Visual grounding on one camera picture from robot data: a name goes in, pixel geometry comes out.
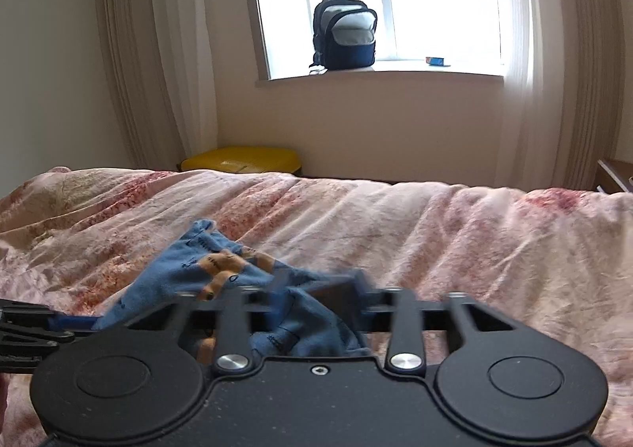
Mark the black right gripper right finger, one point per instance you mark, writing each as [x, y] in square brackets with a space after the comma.
[489, 378]

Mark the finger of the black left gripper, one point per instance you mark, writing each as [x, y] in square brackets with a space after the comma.
[32, 332]

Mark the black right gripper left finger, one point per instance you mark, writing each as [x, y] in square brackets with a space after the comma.
[139, 382]

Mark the blue patterned child pants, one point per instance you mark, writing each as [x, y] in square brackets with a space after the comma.
[308, 308]

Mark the pink floral bed quilt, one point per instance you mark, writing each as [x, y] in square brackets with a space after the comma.
[558, 260]

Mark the brown wooden nightstand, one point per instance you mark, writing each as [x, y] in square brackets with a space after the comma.
[613, 176]

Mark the yellow storage bin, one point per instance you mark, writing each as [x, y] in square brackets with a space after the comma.
[245, 159]

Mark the small blue box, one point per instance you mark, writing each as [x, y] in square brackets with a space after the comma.
[437, 62]

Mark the beige window curtain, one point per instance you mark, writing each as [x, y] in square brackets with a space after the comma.
[563, 74]
[158, 65]

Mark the beige left window curtain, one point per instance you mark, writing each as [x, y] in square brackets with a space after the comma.
[158, 65]

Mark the navy and grey backpack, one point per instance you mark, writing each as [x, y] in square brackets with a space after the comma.
[343, 35]

